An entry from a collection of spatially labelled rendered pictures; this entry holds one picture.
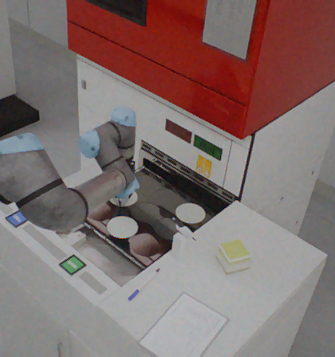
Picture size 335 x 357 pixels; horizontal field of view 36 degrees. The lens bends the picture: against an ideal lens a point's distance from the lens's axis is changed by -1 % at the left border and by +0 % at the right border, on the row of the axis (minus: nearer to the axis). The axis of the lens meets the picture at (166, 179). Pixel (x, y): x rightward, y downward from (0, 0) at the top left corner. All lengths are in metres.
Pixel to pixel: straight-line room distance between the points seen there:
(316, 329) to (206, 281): 1.31
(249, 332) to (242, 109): 0.62
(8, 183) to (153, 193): 0.78
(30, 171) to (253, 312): 0.69
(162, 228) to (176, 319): 0.41
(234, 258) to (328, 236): 1.78
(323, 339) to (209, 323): 1.37
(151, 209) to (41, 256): 0.43
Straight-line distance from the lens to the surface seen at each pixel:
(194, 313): 1.38
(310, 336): 2.67
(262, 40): 1.40
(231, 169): 1.69
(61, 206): 1.13
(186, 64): 1.58
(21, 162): 1.12
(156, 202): 1.78
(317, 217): 3.28
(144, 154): 1.94
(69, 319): 1.59
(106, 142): 1.48
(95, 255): 1.62
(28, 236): 1.58
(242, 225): 1.64
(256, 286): 1.48
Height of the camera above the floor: 2.07
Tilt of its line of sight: 39 degrees down
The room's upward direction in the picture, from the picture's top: 6 degrees clockwise
